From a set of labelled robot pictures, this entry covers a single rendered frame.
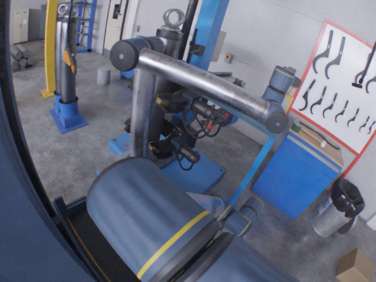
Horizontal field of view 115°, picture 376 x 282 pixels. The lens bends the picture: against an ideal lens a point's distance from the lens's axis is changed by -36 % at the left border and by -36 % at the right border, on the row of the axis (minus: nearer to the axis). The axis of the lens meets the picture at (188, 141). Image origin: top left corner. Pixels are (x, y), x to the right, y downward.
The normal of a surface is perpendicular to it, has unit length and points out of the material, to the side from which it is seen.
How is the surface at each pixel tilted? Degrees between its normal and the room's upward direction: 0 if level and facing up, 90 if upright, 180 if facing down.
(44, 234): 90
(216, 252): 1
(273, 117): 86
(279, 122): 90
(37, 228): 90
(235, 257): 9
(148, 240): 38
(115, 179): 21
